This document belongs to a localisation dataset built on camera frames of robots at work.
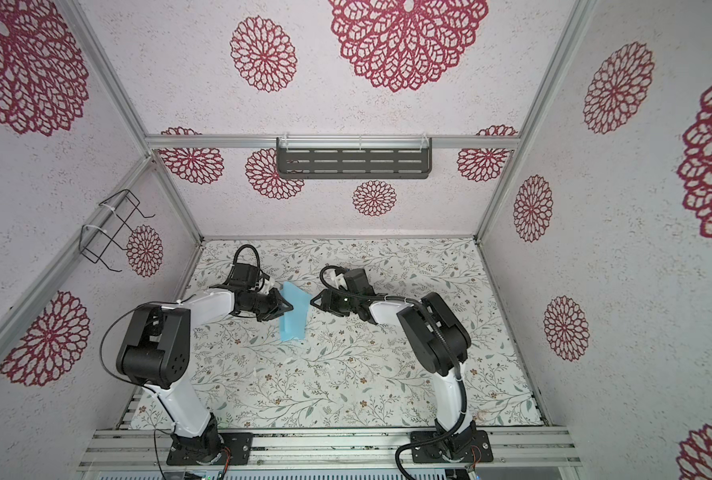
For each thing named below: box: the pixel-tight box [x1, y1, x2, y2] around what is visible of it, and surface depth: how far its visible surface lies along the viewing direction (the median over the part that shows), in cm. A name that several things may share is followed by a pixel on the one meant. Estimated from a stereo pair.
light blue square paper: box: [279, 281, 312, 342], surface depth 97 cm
